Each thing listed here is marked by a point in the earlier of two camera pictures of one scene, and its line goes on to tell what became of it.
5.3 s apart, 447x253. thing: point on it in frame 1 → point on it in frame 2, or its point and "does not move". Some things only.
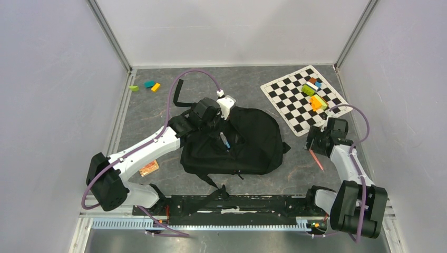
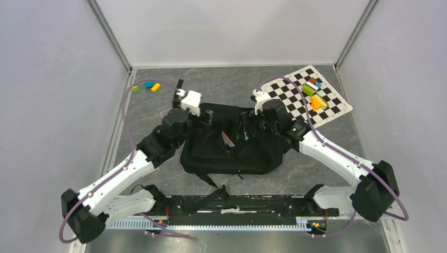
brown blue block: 314,81 does not move
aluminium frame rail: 80,237 does not move
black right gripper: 314,132 → 248,118
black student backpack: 250,142 does not move
